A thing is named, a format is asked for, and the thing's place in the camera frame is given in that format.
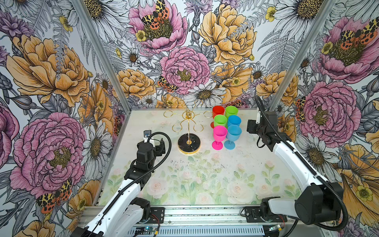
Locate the light blue wine glass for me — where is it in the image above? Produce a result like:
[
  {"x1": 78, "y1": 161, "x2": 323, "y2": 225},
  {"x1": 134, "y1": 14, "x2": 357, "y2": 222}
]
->
[{"x1": 224, "y1": 125, "x2": 242, "y2": 150}]

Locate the green wine glass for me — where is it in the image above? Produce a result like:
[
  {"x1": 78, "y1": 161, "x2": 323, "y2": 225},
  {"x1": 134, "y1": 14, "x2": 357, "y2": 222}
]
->
[
  {"x1": 214, "y1": 115, "x2": 228, "y2": 128},
  {"x1": 225, "y1": 106, "x2": 238, "y2": 118}
]

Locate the pink wine glass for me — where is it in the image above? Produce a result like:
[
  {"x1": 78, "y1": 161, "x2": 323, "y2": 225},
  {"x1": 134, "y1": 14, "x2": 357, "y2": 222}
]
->
[{"x1": 212, "y1": 125, "x2": 228, "y2": 151}]

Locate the red wine glass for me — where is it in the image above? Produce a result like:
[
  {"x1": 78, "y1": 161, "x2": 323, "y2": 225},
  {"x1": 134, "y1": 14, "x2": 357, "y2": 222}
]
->
[{"x1": 211, "y1": 106, "x2": 225, "y2": 128}]

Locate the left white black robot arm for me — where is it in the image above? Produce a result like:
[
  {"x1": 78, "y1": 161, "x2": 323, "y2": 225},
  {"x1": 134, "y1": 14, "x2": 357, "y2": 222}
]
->
[{"x1": 71, "y1": 138, "x2": 172, "y2": 237}]

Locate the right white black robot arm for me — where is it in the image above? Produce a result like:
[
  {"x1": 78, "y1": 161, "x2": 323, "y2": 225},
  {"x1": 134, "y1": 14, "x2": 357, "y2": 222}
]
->
[{"x1": 247, "y1": 111, "x2": 348, "y2": 230}]

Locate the left green circuit board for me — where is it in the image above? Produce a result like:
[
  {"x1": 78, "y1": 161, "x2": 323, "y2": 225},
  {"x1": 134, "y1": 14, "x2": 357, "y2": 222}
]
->
[{"x1": 133, "y1": 227, "x2": 159, "y2": 237}]

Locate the green circuit board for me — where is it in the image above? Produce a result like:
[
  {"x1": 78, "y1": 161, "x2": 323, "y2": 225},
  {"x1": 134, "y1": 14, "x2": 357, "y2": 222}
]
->
[
  {"x1": 133, "y1": 227, "x2": 159, "y2": 237},
  {"x1": 268, "y1": 224, "x2": 282, "y2": 232}
]

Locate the right green circuit board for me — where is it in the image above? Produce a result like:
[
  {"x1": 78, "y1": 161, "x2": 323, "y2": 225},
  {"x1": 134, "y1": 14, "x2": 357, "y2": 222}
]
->
[{"x1": 268, "y1": 224, "x2": 282, "y2": 232}]

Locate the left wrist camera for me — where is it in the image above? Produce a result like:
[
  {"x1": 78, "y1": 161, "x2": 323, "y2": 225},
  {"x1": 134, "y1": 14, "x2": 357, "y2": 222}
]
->
[{"x1": 143, "y1": 130, "x2": 152, "y2": 143}]

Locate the right black corrugated cable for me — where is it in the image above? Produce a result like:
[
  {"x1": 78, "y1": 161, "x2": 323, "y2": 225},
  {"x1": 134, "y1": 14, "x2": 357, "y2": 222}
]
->
[{"x1": 254, "y1": 95, "x2": 349, "y2": 237}]

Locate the black corrugated cable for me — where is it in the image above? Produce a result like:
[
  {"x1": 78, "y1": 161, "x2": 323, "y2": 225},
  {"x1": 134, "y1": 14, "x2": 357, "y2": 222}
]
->
[
  {"x1": 254, "y1": 95, "x2": 349, "y2": 237},
  {"x1": 85, "y1": 131, "x2": 172, "y2": 237}
]

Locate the gold wire wine glass rack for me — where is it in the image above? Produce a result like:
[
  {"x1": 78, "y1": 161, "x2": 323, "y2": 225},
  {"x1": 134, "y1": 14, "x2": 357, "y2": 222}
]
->
[{"x1": 163, "y1": 108, "x2": 212, "y2": 156}]

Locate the left black corrugated cable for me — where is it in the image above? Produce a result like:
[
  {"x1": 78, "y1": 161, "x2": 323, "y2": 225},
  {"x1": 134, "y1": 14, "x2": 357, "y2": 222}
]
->
[{"x1": 85, "y1": 131, "x2": 172, "y2": 237}]

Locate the white vented cable duct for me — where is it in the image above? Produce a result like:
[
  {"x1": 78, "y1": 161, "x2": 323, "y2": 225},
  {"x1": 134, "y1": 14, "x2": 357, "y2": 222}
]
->
[{"x1": 127, "y1": 226, "x2": 265, "y2": 237}]

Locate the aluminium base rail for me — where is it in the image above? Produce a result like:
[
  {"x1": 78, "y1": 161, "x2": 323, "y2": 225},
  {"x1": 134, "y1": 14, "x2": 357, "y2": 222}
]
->
[{"x1": 75, "y1": 204, "x2": 332, "y2": 229}]

